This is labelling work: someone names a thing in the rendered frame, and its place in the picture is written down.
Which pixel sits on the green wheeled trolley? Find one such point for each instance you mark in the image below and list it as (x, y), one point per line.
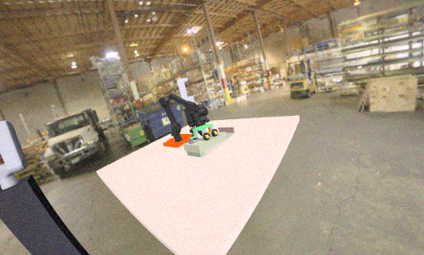
(204, 132)

